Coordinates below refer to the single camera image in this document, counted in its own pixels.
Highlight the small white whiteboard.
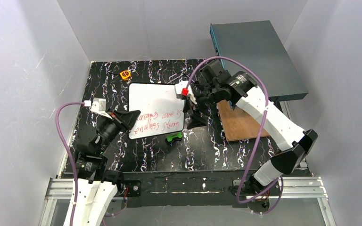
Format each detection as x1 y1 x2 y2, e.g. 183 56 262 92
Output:
128 82 185 139

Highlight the green bone-shaped eraser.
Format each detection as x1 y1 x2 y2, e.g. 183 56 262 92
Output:
165 132 183 145

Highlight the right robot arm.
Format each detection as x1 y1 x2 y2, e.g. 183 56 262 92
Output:
174 57 318 193

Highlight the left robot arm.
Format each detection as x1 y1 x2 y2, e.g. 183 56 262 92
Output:
64 109 141 226

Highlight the brown wooden board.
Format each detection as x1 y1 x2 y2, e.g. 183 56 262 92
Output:
217 100 260 142

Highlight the orange tape measure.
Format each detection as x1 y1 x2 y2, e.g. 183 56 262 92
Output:
119 70 131 81

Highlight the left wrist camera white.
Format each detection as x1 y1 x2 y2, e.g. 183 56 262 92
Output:
83 98 112 119

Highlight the metal wire whiteboard stand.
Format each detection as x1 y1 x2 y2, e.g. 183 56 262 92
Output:
167 66 194 84

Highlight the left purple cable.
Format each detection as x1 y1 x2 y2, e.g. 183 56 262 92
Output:
55 101 91 226

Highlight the purple cable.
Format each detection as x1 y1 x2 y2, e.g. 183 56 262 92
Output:
55 101 91 226
185 56 284 216

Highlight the grey metal network switch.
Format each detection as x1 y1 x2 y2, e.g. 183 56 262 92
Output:
210 20 308 102

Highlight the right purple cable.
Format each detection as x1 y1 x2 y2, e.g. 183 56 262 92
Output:
185 56 284 216

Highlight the aluminium frame rail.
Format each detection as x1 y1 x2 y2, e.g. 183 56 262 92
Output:
40 104 328 226

